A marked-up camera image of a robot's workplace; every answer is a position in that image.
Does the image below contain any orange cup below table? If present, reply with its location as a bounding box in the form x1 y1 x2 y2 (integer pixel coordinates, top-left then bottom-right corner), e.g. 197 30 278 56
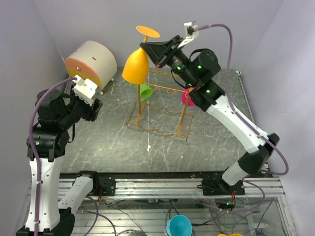
217 233 244 236

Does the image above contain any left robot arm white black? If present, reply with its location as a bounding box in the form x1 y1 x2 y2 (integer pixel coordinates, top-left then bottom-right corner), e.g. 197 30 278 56
16 89 103 236

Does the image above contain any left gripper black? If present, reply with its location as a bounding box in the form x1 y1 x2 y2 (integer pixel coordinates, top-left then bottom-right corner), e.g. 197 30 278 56
59 82 103 127

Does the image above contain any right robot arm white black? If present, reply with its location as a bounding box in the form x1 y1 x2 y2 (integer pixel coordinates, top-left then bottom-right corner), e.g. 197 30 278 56
140 35 280 195

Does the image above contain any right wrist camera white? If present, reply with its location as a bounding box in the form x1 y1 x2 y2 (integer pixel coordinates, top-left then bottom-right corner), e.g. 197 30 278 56
178 21 199 48

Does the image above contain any gold wire wine glass rack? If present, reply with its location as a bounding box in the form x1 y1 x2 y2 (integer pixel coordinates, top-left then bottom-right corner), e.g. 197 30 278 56
126 83 194 142

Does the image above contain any aluminium rail frame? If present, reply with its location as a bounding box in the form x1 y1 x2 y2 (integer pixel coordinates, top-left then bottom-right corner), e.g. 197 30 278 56
27 178 284 200

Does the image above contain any green plastic wine glass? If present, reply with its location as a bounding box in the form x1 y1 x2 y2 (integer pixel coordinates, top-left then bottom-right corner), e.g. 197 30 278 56
140 84 153 99

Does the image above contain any white cylindrical bread box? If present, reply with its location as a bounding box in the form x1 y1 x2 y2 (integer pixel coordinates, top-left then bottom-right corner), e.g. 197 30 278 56
64 40 118 94

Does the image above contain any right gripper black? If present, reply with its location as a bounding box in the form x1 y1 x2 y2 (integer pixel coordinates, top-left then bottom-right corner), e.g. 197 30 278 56
142 35 198 88

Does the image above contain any pink plastic wine glass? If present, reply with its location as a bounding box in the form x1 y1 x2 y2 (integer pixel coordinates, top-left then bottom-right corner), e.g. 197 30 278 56
181 87 195 107

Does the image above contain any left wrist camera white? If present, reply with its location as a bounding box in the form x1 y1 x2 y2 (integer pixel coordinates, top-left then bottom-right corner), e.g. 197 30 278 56
73 75 97 106

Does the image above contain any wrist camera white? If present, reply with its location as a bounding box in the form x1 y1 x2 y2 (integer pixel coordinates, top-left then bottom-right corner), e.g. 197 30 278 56
73 75 97 106
178 21 199 48

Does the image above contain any orange plastic wine glass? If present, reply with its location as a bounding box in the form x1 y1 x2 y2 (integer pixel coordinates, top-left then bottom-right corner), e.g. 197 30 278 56
122 26 160 85

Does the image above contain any clear plastic wine glass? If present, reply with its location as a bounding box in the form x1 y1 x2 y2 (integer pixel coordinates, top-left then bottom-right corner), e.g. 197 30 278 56
204 117 221 137

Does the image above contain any teal plastic cup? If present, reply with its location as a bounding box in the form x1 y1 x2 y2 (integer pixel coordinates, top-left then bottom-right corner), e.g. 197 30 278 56
166 215 192 236

